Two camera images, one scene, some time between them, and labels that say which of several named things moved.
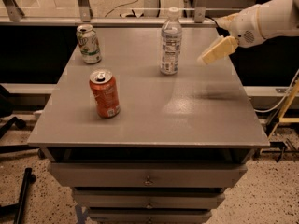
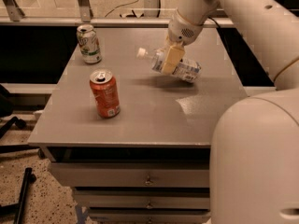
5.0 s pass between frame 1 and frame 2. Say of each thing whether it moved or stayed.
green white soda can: stayed
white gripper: moved
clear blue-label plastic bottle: moved
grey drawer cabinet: stayed
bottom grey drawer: stayed
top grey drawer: stayed
